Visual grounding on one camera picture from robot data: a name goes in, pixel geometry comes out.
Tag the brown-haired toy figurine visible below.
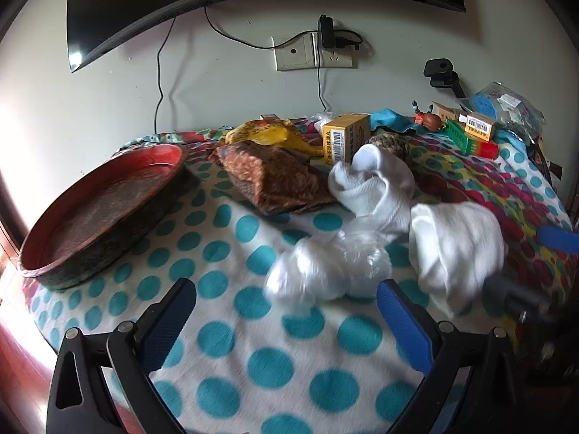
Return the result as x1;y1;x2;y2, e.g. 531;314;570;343
411;101;443;133

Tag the beige round-hole wall plate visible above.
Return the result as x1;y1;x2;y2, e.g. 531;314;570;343
272;34;318;72

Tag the black power adapter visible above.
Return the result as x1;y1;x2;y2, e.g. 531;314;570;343
317;15;336;50

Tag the brown patterned packet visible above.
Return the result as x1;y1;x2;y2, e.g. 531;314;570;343
209;141;338;216

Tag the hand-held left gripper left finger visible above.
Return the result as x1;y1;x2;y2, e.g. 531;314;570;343
46;277;198;434

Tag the woven brown ball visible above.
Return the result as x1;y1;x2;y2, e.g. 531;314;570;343
367;131;410;162

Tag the yellow snack bag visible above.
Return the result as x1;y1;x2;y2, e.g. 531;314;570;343
225;118;324;159

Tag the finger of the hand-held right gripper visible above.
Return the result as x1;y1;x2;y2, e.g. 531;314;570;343
537;225;579;254
483;275;555;324

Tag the large yellow medicine box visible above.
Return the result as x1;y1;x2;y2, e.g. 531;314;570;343
321;114;372;166

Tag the small cardboard box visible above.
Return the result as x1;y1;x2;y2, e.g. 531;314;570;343
430;101;463;123

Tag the black plug with cable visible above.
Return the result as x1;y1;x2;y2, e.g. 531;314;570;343
334;29;363;51

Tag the white sock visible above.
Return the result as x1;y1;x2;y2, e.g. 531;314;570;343
409;203;508;318
328;144;417;236

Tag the black monitor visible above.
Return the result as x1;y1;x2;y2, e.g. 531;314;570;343
66;0;466;73

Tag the green and red medicine box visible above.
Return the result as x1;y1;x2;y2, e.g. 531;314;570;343
445;118;498;160

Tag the thin black monitor cable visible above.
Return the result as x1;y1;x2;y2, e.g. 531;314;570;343
153;14;178;135

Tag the black adapter input cable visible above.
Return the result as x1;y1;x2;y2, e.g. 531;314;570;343
203;6;320;50

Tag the teal cloth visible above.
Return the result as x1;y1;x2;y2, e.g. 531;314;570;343
370;107;534;154

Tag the small yellow medicine box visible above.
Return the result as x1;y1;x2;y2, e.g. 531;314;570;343
459;112;496;141

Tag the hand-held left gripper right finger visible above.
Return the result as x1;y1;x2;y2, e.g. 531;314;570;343
376;279;530;434

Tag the black adapter output cable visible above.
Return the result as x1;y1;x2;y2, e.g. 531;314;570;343
317;49;327;115

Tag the clear plastic bag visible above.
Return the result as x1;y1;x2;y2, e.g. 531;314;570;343
265;230;393;312

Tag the clear bag with blue contents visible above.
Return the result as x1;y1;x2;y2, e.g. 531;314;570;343
468;81;546;139

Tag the beige wall power socket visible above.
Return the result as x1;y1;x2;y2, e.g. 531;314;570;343
314;31;358;69

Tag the rolled white sock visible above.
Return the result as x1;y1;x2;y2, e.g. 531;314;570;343
328;144;417;236

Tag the round red tray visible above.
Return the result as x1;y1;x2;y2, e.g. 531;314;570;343
20;143;188;291

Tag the polka-dot blanket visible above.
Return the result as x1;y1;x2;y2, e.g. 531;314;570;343
22;115;574;434

